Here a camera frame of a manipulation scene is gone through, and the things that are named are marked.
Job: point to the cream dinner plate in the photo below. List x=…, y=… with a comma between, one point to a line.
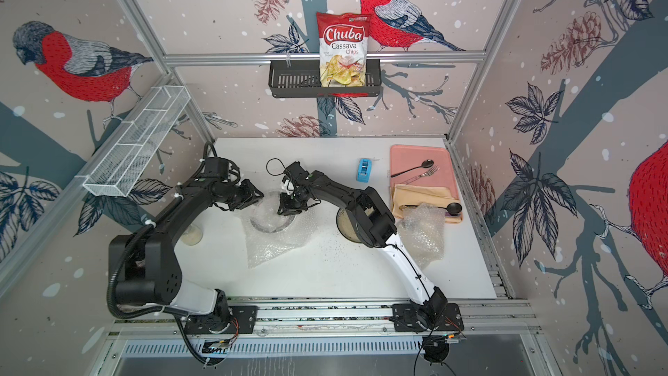
x=345, y=226

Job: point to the black ladle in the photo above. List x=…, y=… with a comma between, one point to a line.
x=452, y=210

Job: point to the black wire shelf basket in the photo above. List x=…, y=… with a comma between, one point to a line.
x=300, y=80

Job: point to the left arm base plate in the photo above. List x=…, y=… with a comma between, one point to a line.
x=242, y=318

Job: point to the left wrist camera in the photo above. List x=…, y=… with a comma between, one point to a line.
x=214, y=167

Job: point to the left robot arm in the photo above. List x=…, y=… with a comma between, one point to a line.
x=144, y=273

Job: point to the black spoon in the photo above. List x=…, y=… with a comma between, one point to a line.
x=426, y=164

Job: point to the blue tape dispenser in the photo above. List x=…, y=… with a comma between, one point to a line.
x=364, y=170

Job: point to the wooden cutting board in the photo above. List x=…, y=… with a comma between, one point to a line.
x=414, y=195

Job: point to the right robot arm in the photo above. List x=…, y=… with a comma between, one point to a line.
x=364, y=218

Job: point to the Chuba cassava chips bag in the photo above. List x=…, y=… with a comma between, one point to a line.
x=343, y=47

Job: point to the metal fork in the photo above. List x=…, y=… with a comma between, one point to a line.
x=423, y=175

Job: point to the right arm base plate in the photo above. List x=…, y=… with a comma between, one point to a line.
x=412, y=318

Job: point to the white mesh wall basket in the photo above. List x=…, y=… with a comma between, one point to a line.
x=122, y=166

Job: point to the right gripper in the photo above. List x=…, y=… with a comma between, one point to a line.
x=283, y=210

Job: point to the bubble wrap sheet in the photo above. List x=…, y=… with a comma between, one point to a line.
x=422, y=231
x=262, y=248

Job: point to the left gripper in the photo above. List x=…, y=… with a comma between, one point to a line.
x=250, y=196

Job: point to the pink tray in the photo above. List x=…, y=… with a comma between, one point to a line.
x=405, y=157

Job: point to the dark rimmed plate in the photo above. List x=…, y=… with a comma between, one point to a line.
x=265, y=217

